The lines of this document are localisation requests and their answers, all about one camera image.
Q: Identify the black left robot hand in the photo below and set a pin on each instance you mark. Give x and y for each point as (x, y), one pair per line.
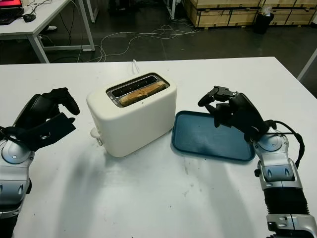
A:
(39, 109)

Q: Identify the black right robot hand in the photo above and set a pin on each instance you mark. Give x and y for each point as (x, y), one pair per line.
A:
(240, 111)

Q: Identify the toasted bread slice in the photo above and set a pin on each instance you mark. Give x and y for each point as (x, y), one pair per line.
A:
(143, 94)

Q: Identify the cream two-slot toaster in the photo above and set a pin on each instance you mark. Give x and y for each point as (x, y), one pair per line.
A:
(138, 126)

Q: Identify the dark blue plastic tray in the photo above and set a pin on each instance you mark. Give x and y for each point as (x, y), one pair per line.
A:
(210, 141)

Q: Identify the white table leg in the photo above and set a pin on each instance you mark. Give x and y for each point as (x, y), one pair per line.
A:
(307, 64)

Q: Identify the white shoe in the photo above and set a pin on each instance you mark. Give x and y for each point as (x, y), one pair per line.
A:
(51, 28)

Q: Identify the black trash bin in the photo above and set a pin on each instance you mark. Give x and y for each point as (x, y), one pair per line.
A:
(263, 24)

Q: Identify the black computer mouse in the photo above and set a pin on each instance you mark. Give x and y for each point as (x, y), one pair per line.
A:
(29, 17)

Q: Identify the white office desk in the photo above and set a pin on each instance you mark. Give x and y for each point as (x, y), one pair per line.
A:
(47, 16)

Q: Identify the large wooden crate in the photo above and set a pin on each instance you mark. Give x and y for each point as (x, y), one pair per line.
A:
(223, 13)

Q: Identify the black laptop with red screen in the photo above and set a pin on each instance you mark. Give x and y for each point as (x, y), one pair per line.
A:
(10, 11)

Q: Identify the white paper trash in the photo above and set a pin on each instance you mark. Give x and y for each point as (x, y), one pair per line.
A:
(267, 11)

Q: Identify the wooden crate with panels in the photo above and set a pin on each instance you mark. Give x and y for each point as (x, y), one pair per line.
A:
(294, 12)

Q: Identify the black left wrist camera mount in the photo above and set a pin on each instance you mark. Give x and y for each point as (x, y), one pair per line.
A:
(44, 131)

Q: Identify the white desk frame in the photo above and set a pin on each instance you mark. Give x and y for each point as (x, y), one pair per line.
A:
(172, 8)

